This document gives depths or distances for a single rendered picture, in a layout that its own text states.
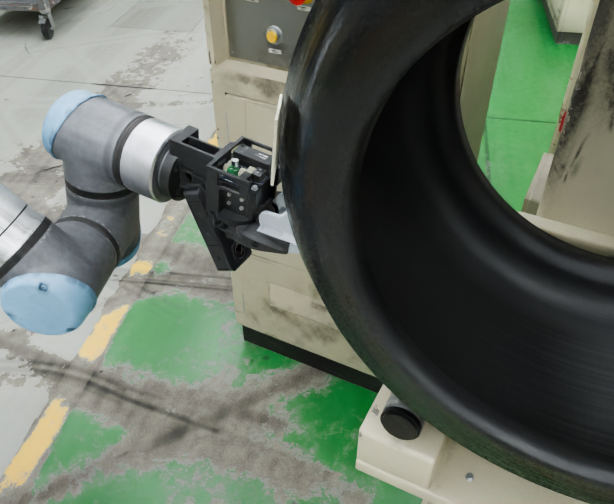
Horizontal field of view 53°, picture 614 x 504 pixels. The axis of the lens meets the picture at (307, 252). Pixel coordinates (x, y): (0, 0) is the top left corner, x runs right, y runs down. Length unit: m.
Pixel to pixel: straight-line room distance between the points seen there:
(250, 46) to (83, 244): 0.78
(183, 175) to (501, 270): 0.40
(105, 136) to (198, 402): 1.20
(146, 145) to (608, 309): 0.56
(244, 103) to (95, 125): 0.70
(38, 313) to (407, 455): 0.43
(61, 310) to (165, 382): 1.20
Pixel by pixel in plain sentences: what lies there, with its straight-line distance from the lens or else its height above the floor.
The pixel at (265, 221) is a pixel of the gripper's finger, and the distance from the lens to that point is 0.67.
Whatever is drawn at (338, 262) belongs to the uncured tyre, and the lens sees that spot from 0.50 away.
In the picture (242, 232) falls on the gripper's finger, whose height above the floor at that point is 1.04.
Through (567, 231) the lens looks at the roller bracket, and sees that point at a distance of 0.89.
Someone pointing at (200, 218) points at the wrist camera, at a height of 1.03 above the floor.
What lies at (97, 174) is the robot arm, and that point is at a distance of 0.77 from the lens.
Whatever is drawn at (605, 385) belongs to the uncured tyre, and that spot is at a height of 0.91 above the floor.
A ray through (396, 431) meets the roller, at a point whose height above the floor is 0.89.
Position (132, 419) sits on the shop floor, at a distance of 1.84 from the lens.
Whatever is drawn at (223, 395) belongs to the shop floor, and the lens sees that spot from 1.84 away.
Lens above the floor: 1.45
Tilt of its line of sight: 40 degrees down
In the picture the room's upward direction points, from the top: straight up
